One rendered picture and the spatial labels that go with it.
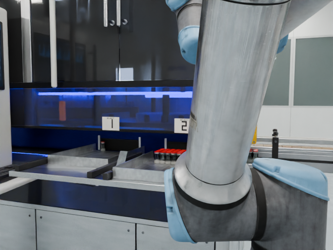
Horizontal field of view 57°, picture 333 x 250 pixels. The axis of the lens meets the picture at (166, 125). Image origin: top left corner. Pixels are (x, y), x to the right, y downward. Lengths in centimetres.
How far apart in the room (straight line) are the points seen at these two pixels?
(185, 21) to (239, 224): 40
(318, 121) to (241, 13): 561
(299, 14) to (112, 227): 123
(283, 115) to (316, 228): 532
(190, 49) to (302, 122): 530
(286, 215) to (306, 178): 6
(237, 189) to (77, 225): 123
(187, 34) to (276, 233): 39
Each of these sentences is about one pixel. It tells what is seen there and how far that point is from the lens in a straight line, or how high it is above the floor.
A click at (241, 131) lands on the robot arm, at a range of 37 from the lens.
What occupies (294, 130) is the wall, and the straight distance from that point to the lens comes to 585.
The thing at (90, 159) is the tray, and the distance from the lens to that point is 115.
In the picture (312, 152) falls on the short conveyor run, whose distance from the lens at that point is 135.
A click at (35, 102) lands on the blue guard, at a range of 162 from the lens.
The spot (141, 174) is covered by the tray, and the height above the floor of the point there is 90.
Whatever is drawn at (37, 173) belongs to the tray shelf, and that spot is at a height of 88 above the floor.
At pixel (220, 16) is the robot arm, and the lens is 30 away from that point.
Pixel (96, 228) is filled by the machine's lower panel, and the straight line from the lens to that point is 154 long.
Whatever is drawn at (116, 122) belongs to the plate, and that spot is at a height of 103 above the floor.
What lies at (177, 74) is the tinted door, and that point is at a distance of 128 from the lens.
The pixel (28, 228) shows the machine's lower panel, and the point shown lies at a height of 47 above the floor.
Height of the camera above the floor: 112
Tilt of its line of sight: 4 degrees down
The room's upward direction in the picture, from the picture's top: straight up
